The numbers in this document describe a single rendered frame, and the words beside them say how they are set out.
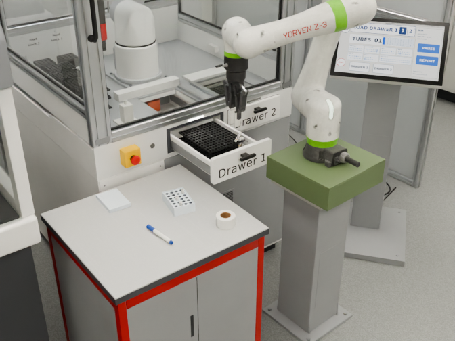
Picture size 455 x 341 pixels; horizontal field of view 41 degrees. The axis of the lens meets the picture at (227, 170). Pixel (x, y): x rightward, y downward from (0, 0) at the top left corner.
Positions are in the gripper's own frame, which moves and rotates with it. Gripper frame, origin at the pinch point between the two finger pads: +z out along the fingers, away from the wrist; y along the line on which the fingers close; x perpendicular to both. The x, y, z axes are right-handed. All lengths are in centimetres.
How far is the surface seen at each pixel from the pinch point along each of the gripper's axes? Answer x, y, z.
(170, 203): -37.2, 9.5, 21.0
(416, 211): 138, 0, 100
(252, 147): -0.3, 11.2, 8.4
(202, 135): -7.6, -12.2, 10.7
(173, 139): -17.3, -18.8, 12.0
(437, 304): 80, 58, 100
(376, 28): 95, -13, -16
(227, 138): -0.9, -4.0, 10.6
